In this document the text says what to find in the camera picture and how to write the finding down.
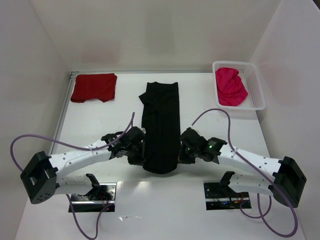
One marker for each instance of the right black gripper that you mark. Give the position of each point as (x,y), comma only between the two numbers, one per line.
(185,158)

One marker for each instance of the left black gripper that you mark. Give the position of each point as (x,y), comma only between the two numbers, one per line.
(136,160)

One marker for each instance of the black t-shirt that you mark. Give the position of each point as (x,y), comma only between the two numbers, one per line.
(161,121)

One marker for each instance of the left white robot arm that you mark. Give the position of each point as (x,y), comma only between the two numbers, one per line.
(48,175)

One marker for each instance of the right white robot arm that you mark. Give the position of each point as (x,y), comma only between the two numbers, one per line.
(280,178)

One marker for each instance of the folded red t-shirt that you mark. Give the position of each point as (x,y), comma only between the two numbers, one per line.
(94,87)

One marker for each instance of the pink t-shirt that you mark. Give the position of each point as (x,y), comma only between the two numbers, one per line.
(230,88)

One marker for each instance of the white plastic basket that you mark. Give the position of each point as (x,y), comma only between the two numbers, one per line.
(255,101)

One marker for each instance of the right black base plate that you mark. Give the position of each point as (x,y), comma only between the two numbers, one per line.
(217,199)

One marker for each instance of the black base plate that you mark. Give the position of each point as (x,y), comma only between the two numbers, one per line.
(217,199)
(95,201)

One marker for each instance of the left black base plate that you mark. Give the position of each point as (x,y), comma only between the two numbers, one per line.
(95,201)

